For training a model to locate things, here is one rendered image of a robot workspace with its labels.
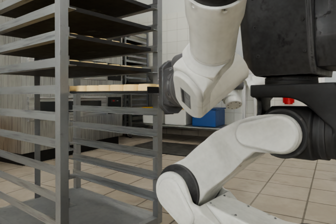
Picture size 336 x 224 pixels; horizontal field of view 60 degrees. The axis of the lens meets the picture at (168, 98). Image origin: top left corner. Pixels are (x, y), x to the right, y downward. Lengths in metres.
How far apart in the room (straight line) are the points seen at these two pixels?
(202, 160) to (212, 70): 0.44
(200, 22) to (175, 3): 4.92
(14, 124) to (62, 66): 2.21
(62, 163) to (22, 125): 2.10
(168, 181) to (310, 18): 0.53
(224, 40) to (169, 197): 0.57
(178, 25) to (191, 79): 4.73
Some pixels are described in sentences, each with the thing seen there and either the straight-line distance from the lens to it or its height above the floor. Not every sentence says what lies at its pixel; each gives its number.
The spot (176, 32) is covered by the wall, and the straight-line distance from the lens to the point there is 5.14.
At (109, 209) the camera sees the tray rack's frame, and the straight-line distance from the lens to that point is 1.46.
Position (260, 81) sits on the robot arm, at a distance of 1.17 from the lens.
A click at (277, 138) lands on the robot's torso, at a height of 0.58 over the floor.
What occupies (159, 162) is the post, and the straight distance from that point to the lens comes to 1.28.
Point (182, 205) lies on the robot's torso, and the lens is 0.82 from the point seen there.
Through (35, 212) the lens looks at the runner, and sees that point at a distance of 1.23.
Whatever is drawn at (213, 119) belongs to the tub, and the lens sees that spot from 4.07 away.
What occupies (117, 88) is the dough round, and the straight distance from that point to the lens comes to 0.83.
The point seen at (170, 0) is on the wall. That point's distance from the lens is 5.34.
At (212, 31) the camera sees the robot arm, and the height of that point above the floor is 0.75.
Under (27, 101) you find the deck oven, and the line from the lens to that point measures 3.07.
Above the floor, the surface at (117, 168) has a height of 0.32.
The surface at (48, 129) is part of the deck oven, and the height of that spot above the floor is 0.33.
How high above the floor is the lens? 0.67
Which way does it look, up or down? level
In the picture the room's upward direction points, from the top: straight up
